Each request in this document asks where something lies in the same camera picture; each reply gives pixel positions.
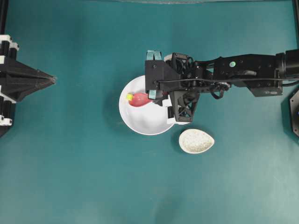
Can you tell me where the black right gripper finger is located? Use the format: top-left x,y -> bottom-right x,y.
145,50 -> 180,99
167,91 -> 199,124

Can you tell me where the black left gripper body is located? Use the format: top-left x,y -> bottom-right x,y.
0,35 -> 19,126

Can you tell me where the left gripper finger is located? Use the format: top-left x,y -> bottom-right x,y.
4,56 -> 56,82
4,79 -> 56,102

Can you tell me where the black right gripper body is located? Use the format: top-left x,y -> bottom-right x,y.
164,53 -> 231,98

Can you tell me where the red spoon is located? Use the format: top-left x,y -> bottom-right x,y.
128,92 -> 163,107

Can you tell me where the yellow hexagonal prism block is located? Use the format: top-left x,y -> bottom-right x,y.
126,93 -> 134,101

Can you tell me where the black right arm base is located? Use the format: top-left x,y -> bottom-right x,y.
281,87 -> 299,141

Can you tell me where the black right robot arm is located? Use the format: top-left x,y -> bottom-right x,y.
145,49 -> 299,99

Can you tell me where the white round bowl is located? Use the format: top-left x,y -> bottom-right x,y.
119,76 -> 174,135

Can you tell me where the speckled egg-shaped dish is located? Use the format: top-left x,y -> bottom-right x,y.
178,129 -> 215,154

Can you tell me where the black camera cable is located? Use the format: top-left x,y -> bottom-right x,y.
153,78 -> 299,85

